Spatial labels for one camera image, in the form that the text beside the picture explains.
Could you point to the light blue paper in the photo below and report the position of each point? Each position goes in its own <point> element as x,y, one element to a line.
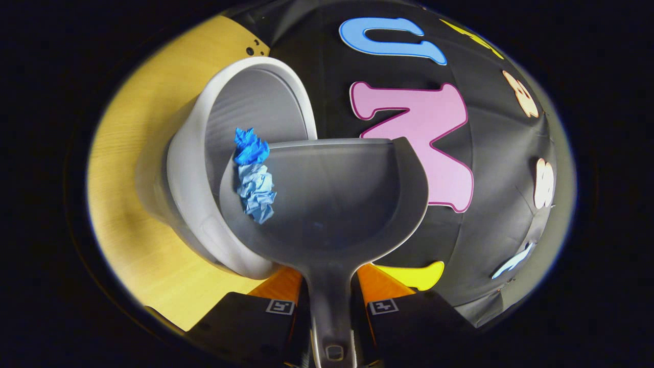
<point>255,191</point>

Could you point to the grey plastic dustpan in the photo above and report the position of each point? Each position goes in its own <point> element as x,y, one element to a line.
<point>337,204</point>

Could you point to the dark blue paper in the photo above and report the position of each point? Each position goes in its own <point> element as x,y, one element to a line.
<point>251,147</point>

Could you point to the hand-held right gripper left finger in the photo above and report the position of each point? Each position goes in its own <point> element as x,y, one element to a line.
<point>245,327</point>

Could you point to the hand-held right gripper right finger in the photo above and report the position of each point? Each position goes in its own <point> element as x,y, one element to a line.
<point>409,327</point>

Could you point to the wooden desktop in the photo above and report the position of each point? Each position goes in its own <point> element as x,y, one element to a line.
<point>133,204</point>

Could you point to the grey ribbed garbage bin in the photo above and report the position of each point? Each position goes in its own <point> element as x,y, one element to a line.
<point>255,102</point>

